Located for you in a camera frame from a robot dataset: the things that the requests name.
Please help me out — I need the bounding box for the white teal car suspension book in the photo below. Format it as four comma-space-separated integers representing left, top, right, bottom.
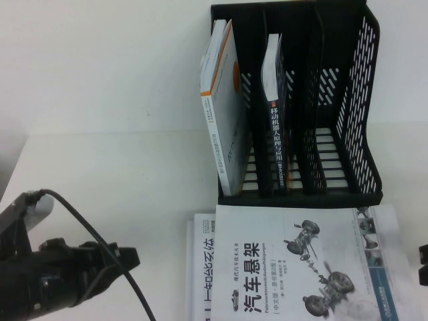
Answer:
213, 203, 411, 321

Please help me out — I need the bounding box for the white book with orange circle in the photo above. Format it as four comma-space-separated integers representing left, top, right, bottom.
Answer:
199, 19, 251, 197

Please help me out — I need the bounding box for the black perforated plastic book stand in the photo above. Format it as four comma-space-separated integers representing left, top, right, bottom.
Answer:
209, 3, 383, 212

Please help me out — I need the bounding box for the black camera cable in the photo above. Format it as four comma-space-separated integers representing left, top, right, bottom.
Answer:
31, 189, 156, 321

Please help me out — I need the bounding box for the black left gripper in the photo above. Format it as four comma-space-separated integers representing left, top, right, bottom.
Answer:
29, 237, 140, 321

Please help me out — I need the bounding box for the dark blue robotics book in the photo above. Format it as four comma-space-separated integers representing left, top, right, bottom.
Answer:
261, 33, 295, 197

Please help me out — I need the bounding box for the magazine with man in suit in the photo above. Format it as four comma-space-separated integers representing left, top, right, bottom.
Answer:
192, 213, 219, 321

